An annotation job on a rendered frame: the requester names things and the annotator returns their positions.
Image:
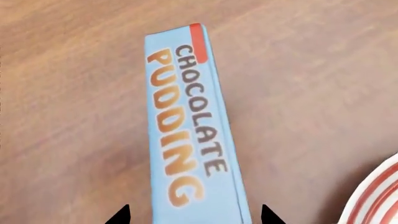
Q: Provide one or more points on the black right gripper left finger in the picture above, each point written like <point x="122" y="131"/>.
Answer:
<point x="122" y="217"/>

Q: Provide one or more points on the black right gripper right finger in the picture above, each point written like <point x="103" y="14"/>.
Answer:
<point x="269" y="217"/>

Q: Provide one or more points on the light blue chocolate pudding box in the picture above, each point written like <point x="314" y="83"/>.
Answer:
<point x="186" y="130"/>

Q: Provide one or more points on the white plate with red stripes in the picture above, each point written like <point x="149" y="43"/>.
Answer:
<point x="374" y="196"/>

